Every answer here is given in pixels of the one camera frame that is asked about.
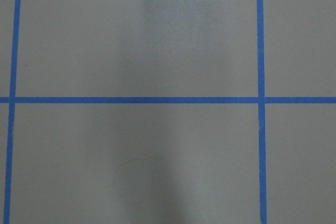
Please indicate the brown paper table mat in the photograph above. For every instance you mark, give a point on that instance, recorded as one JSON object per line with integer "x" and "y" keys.
{"x": 167, "y": 111}

